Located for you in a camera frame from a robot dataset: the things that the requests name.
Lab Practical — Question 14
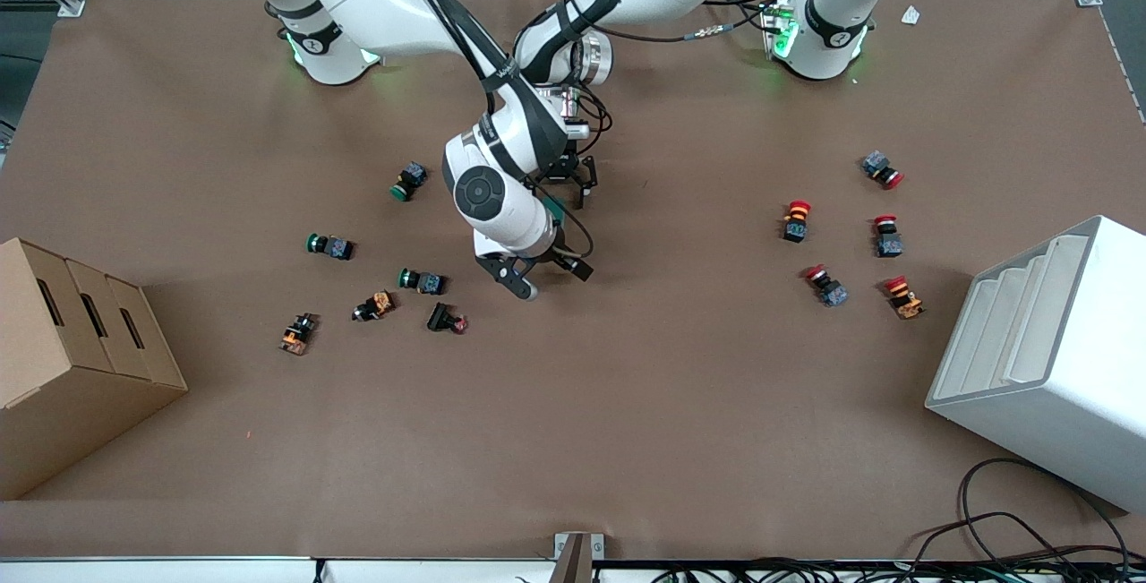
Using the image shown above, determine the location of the white stepped rack box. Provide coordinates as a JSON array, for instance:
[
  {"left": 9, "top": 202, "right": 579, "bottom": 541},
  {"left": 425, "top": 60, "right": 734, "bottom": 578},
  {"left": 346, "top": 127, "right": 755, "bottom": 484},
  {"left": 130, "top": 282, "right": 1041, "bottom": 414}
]
[{"left": 924, "top": 214, "right": 1146, "bottom": 515}]

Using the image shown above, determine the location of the green push button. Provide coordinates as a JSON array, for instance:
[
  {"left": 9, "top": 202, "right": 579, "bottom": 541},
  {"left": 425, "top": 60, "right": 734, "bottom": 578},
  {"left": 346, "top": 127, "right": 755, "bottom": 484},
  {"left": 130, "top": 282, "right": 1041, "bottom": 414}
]
[
  {"left": 398, "top": 267, "right": 446, "bottom": 296},
  {"left": 389, "top": 161, "right": 429, "bottom": 203},
  {"left": 305, "top": 232, "right": 356, "bottom": 261}
]

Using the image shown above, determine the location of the brown cardboard box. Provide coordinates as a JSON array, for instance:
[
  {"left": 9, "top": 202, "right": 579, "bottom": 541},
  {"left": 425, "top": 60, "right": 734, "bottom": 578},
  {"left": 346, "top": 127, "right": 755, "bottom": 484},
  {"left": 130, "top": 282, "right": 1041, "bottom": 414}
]
[{"left": 0, "top": 236, "right": 189, "bottom": 502}]

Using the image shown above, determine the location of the black button orange base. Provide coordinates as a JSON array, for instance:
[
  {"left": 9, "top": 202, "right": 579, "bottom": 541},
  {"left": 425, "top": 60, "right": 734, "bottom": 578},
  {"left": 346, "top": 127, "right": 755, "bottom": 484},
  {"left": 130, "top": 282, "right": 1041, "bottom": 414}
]
[
  {"left": 278, "top": 312, "right": 320, "bottom": 356},
  {"left": 351, "top": 290, "right": 397, "bottom": 323}
]

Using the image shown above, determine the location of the red mushroom button orange base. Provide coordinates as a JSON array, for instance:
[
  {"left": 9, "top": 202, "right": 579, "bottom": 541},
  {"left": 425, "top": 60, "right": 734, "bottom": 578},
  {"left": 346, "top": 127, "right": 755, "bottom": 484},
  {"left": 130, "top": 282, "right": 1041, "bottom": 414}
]
[{"left": 882, "top": 274, "right": 926, "bottom": 322}]

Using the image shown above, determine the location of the metal table bracket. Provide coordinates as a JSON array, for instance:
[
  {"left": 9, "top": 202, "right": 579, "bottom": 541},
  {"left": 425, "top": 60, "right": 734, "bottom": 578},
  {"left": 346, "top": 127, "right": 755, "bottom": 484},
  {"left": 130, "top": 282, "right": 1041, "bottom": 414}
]
[{"left": 553, "top": 532, "right": 605, "bottom": 583}]

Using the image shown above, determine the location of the brown paper table mat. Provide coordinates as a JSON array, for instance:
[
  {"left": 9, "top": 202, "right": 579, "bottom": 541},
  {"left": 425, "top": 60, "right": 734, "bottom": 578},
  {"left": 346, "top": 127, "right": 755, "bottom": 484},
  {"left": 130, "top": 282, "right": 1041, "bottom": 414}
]
[{"left": 0, "top": 0, "right": 1146, "bottom": 559}]

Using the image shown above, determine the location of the red mushroom button black base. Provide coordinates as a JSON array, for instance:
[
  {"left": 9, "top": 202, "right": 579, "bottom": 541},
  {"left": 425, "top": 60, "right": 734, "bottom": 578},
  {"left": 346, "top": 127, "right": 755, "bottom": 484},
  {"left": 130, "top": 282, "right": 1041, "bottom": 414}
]
[{"left": 782, "top": 199, "right": 813, "bottom": 244}]

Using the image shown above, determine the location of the black looped cable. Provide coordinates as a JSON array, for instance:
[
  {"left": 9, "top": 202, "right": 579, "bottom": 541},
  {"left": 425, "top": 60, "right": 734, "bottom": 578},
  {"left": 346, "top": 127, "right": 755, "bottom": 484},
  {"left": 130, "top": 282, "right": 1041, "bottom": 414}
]
[{"left": 958, "top": 458, "right": 1133, "bottom": 566}]

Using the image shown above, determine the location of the black switch red tip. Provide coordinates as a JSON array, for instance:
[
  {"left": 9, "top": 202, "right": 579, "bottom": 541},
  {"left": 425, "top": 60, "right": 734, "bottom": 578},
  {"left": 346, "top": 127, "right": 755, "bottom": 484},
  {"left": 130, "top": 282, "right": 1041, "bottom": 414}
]
[{"left": 426, "top": 301, "right": 470, "bottom": 336}]

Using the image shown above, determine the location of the red mushroom button grey base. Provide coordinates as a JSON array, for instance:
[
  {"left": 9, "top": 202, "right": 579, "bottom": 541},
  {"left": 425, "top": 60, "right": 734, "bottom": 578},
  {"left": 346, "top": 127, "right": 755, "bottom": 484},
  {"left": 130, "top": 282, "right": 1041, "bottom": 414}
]
[
  {"left": 803, "top": 264, "right": 850, "bottom": 309},
  {"left": 861, "top": 150, "right": 905, "bottom": 191}
]

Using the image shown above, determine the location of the black tangled cable bundle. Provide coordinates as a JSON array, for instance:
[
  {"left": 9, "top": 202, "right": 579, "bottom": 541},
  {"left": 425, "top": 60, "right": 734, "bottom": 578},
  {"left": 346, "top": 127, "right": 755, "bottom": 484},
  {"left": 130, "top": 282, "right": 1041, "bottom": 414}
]
[{"left": 645, "top": 511, "right": 1146, "bottom": 583}]

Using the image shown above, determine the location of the white table edge rail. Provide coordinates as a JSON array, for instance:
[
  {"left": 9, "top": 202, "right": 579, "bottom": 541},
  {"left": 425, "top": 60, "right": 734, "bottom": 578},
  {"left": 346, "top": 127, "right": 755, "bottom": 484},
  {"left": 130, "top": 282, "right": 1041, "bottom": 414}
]
[{"left": 0, "top": 555, "right": 1146, "bottom": 583}]

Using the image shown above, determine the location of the red mushroom button white ring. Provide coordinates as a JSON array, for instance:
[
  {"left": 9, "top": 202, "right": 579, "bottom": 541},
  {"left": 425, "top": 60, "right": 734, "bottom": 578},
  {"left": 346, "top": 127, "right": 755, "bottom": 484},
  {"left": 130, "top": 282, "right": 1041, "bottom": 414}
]
[{"left": 872, "top": 214, "right": 904, "bottom": 259}]

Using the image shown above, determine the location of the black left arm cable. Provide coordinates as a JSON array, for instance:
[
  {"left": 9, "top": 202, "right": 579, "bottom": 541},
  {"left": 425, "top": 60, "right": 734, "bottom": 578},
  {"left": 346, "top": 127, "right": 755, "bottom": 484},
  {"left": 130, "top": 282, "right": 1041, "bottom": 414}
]
[{"left": 515, "top": 0, "right": 793, "bottom": 136}]

